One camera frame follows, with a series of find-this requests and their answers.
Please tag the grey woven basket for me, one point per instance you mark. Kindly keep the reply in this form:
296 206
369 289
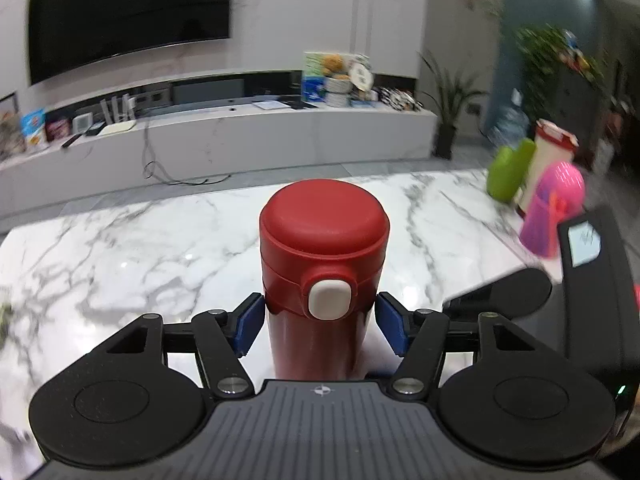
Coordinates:
337 92

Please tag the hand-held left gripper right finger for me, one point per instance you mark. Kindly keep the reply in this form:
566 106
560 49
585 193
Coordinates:
390 320

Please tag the black remote control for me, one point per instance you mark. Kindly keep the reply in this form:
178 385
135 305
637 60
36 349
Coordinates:
71 140

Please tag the leafy green trailing plant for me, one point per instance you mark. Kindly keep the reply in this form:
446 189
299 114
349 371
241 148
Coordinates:
537 65

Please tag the black picture frame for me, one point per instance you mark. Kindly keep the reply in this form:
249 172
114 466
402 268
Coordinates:
9 104

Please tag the small white desk device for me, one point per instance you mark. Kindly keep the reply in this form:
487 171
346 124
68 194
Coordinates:
82 122

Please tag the dark grey cabinet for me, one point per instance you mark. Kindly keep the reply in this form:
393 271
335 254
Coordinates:
585 105

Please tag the white marble television cabinet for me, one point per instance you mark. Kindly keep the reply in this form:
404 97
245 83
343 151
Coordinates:
280 140

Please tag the white paper stack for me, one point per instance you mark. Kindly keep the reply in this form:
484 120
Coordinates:
267 105

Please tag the blue snack bag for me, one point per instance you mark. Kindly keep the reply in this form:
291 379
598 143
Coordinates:
34 129

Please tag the orange marker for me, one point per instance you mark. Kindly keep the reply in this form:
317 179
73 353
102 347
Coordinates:
556 207

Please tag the flat black box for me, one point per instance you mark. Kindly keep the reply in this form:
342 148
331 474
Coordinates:
300 103

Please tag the white jar with red lid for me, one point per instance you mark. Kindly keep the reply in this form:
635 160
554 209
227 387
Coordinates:
547 152

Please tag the green and blue painting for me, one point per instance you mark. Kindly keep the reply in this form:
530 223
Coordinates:
312 87

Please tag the black and white plush toys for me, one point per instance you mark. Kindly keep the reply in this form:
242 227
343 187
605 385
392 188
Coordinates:
400 100

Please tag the pink translucent cup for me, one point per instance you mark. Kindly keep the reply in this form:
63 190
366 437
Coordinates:
542 235

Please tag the round white hand fan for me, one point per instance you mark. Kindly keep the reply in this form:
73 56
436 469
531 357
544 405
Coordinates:
361 76

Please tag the grey printed photo card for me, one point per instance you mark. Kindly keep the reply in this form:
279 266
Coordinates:
11 137

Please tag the red thermos bottle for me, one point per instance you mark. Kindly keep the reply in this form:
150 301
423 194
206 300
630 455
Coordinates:
322 220

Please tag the black wall television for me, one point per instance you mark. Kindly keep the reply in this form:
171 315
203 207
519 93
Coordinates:
130 15

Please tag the pink printed box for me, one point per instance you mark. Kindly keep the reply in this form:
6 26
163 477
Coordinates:
58 128

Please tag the clear water jug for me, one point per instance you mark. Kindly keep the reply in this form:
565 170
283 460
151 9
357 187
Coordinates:
510 125

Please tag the brown teddy bear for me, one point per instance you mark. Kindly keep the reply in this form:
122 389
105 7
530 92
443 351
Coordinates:
334 65

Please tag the long-leaf potted plant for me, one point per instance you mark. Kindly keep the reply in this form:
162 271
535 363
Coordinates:
447 105

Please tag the row of colourful figurines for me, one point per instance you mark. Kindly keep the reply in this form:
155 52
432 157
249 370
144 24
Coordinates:
580 55

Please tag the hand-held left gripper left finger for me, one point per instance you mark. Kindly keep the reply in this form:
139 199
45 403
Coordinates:
248 324

